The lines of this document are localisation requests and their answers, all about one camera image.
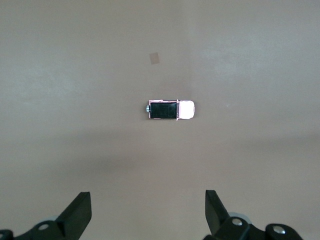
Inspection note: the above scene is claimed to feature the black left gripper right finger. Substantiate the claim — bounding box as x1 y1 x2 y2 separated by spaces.
203 189 305 240

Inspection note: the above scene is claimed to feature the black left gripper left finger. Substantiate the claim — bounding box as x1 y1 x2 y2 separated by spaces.
0 191 93 240

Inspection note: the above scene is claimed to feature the pink toy jeep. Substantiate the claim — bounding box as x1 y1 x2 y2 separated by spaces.
144 99 196 122

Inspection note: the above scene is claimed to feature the brown tape patch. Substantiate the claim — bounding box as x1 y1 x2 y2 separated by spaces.
148 51 161 66

